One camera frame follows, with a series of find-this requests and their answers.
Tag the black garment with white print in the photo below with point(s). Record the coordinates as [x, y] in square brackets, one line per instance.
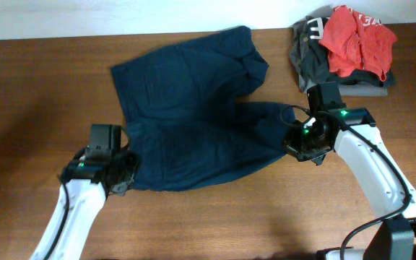
[310, 59]

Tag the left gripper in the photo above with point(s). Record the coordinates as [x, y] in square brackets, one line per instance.
[132, 157]

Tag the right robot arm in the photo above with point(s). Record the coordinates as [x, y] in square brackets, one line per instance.
[352, 133]

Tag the grey folded garment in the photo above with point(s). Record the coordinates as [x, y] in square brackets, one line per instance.
[358, 89]

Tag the red t-shirt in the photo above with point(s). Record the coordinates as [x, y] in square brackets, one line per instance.
[356, 41]

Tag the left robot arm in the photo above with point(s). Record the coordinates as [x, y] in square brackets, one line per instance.
[78, 204]

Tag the navy blue shorts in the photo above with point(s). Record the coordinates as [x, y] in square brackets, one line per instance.
[185, 116]

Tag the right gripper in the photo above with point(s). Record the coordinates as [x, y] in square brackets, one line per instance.
[290, 144]

